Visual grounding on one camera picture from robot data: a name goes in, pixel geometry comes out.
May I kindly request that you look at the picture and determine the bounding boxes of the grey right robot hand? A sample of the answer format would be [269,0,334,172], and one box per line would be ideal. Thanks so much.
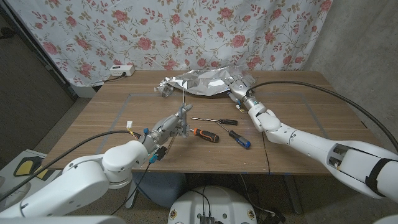
[221,73,258,109]

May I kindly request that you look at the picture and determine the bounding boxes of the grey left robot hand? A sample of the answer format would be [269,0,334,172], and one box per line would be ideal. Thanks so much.
[137,103,193,154]

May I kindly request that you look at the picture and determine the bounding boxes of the grey orange handled scissors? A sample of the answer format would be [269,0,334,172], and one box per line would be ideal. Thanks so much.
[180,86,191,139]

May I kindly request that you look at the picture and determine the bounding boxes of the aluminum foil sheet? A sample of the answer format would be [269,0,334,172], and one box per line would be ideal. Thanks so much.
[154,65,257,97]

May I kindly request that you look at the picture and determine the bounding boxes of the blue black screwdriver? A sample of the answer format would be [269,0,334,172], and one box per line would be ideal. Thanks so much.
[215,121,251,150]

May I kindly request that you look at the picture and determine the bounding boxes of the orange black screwdriver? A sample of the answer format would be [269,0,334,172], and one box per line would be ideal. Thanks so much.
[189,127,220,144]

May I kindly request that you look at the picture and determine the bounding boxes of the grey-blue round stool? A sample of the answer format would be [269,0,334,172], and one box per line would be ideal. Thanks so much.
[129,172,187,208]

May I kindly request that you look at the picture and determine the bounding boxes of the white power strip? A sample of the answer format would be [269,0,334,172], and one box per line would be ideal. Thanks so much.
[109,64,136,77]

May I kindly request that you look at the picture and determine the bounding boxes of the grey table leg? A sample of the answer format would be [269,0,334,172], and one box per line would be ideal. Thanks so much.
[124,179,139,209]
[284,174,303,215]

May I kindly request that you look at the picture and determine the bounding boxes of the floral backdrop cloth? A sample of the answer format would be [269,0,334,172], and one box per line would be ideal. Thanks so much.
[6,0,333,88]

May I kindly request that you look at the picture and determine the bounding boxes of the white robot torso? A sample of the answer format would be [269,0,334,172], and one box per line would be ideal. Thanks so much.
[167,185,258,224]

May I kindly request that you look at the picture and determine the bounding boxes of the black power adapter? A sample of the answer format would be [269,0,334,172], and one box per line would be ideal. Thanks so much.
[262,207,287,224]

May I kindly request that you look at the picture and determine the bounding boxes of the black backdrop stand pole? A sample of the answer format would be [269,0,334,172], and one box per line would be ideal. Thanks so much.
[0,4,78,100]

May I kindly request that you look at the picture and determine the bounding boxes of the white floor mat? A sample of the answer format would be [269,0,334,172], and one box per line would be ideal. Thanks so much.
[0,149,69,215]

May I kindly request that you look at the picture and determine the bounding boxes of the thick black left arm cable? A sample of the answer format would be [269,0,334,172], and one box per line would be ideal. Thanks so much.
[0,129,140,202]

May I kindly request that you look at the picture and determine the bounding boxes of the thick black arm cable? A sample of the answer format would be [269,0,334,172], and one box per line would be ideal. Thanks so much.
[0,129,140,202]
[246,80,398,152]

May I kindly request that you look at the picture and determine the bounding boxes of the black power strip cord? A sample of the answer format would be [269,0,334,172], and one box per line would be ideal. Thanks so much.
[104,73,127,83]

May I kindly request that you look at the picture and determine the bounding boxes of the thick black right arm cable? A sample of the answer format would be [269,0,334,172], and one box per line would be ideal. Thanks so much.
[246,80,398,152]

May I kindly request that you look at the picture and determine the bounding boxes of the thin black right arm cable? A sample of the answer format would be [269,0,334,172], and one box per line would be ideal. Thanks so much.
[262,133,271,174]

